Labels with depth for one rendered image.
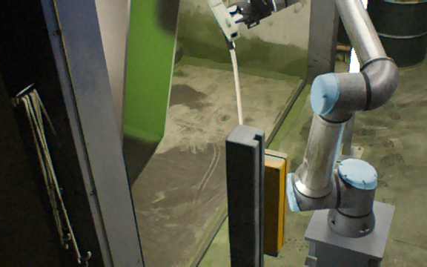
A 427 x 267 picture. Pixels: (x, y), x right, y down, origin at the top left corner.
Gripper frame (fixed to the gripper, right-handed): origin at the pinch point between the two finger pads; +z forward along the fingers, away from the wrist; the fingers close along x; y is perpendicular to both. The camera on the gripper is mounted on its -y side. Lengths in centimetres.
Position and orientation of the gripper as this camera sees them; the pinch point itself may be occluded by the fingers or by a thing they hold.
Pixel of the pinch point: (220, 20)
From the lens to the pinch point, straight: 207.0
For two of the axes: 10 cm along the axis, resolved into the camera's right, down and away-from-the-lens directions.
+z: -9.0, 4.2, -0.5
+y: 1.9, 5.0, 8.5
